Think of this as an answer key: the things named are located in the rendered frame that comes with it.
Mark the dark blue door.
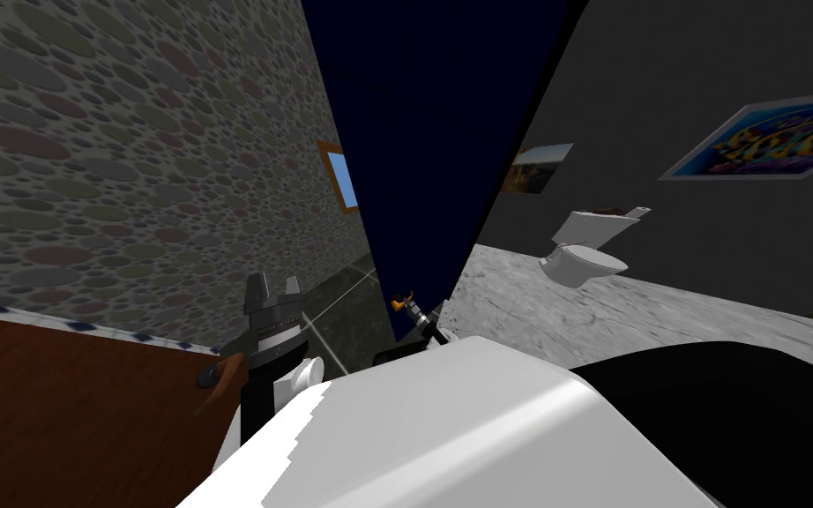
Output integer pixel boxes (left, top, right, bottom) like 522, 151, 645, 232
300, 0, 592, 346

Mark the small landscape wall picture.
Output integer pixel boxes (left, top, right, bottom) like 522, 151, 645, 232
500, 142, 576, 196

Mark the brown curved door handle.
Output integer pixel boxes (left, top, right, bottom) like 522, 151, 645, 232
196, 352, 248, 416

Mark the large colourful wall picture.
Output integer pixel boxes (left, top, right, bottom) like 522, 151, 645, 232
658, 90, 813, 183

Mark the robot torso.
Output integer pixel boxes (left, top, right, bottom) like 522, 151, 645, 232
176, 299, 727, 508

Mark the brown wooden door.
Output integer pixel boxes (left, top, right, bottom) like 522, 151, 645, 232
0, 312, 250, 508

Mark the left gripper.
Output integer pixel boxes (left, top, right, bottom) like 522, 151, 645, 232
242, 273, 309, 358

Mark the orange framed window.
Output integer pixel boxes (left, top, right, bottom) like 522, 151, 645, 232
317, 139, 362, 215

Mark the white toilet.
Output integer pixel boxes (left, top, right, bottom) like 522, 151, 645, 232
537, 205, 653, 290

